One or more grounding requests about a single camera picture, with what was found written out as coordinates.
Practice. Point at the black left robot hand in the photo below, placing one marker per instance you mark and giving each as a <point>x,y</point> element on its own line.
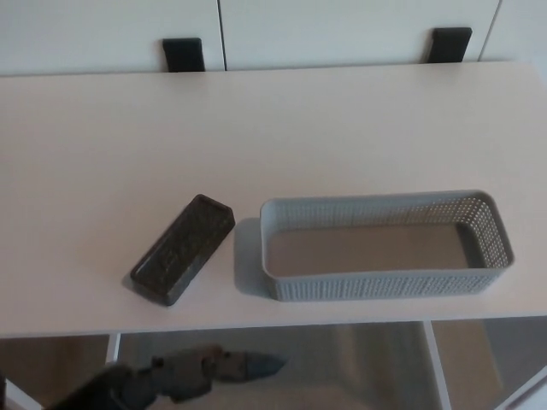
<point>188,371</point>

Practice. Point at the black whiteboard eraser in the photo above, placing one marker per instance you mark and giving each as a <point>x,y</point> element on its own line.
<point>181,252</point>

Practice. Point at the white desk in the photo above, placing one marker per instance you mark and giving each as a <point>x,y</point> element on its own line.
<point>299,128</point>

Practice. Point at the grey perforated plastic basket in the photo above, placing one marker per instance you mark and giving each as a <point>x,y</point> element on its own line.
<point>376,252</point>

